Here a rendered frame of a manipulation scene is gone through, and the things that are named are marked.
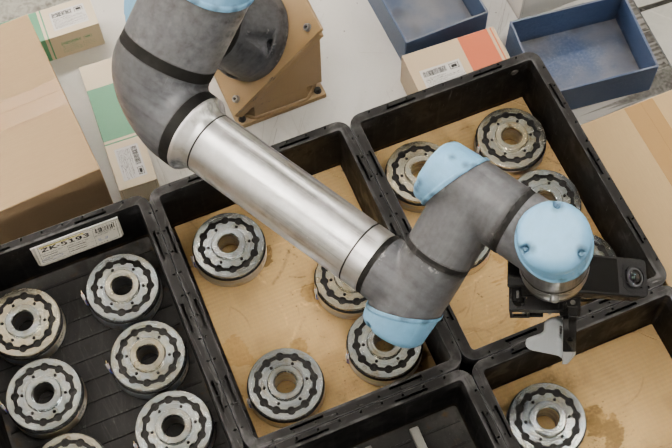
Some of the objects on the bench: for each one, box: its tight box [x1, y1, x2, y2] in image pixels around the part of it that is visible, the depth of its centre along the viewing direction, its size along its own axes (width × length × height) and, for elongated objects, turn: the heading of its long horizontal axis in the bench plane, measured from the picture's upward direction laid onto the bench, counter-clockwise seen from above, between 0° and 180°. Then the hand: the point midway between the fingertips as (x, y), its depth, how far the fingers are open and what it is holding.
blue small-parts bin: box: [356, 0, 488, 60], centre depth 211 cm, size 20×15×7 cm
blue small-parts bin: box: [505, 0, 659, 110], centre depth 205 cm, size 20×15×7 cm
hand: (570, 302), depth 156 cm, fingers open, 14 cm apart
